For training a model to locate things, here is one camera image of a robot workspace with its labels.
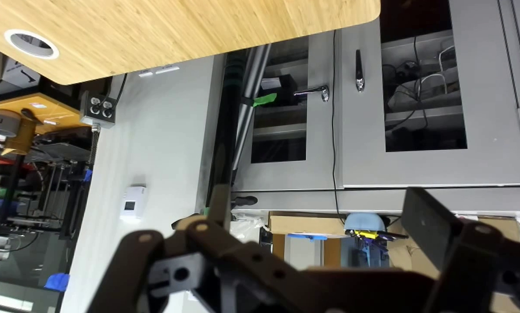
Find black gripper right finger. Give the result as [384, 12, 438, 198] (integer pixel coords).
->
[401, 188, 520, 313]

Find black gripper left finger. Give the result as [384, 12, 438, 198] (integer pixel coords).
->
[85, 183, 260, 313]

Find brown cardboard box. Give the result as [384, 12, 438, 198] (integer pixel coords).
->
[267, 210, 520, 275]

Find grey storage cabinet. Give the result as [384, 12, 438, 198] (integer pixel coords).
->
[234, 0, 520, 214]

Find wooden side desk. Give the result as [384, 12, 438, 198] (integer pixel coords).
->
[0, 92, 83, 134]

